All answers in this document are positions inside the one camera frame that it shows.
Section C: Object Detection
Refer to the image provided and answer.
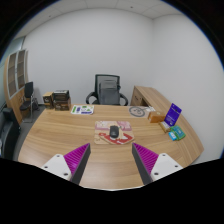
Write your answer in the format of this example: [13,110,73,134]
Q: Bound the pink floral printed mouse pad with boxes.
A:
[93,120,135,146]

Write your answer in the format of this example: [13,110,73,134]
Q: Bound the purple upright card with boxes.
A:
[164,102,183,127]

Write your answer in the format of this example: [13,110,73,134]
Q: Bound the wooden shelf unit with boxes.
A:
[3,49,29,124]

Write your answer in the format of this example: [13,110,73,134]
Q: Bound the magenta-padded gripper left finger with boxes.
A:
[40,142,92,185]

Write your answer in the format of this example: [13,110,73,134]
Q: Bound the wooden side desk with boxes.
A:
[129,85,174,116]

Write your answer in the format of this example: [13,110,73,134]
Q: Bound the black computer mouse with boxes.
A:
[109,125,120,138]

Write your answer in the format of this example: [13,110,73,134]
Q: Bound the black sofa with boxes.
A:
[0,107,20,161]

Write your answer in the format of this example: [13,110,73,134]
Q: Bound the small dark brown box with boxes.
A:
[42,91,55,110]

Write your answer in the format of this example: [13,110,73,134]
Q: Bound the green packet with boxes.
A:
[170,124,187,141]

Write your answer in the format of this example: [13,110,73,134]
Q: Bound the large dark brown box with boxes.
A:
[52,89,72,112]

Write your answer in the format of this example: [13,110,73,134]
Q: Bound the white printed leaflet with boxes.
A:
[70,104,95,116]

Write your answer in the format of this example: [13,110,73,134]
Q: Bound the black mesh office chair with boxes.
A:
[85,73,129,107]

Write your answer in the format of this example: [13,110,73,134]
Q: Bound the small beige box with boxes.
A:
[158,121,171,134]

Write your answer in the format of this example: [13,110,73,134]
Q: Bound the blue packet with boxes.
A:
[167,130,178,142]

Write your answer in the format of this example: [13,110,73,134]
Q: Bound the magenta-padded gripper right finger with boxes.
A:
[131,142,184,185]

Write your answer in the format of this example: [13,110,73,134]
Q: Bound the orange cardboard box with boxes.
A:
[147,110,167,124]

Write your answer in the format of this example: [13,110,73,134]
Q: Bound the small black chair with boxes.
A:
[19,81,40,124]

